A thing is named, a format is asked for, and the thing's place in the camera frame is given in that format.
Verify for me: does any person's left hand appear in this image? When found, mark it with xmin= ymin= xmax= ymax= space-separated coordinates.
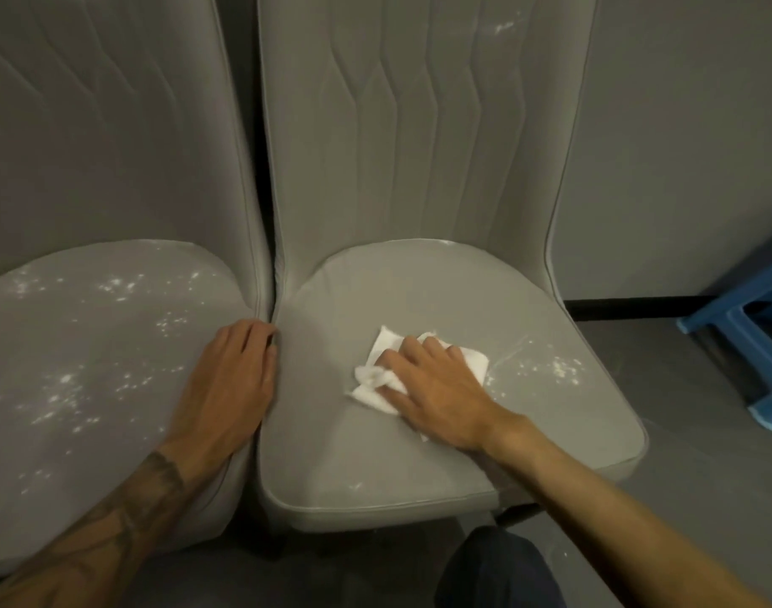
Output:
xmin=157 ymin=319 xmax=279 ymax=475

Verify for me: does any person's right hand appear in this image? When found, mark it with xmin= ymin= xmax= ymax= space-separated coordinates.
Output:
xmin=374 ymin=334 xmax=533 ymax=453

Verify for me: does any white cleaning cloth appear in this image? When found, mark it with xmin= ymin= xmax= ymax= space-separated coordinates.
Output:
xmin=349 ymin=325 xmax=491 ymax=417

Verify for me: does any grey padded chair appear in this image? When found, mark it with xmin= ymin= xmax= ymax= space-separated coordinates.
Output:
xmin=0 ymin=0 xmax=276 ymax=577
xmin=256 ymin=0 xmax=650 ymax=539

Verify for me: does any person's left forearm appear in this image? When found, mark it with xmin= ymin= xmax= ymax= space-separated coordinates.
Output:
xmin=0 ymin=448 xmax=235 ymax=608

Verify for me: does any person's right forearm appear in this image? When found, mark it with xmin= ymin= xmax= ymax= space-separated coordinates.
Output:
xmin=486 ymin=417 xmax=772 ymax=608

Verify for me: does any dark blue trouser leg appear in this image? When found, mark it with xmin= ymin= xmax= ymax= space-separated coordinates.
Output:
xmin=435 ymin=526 xmax=567 ymax=608

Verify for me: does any blue plastic stool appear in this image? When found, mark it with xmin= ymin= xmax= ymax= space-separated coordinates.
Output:
xmin=676 ymin=256 xmax=772 ymax=432

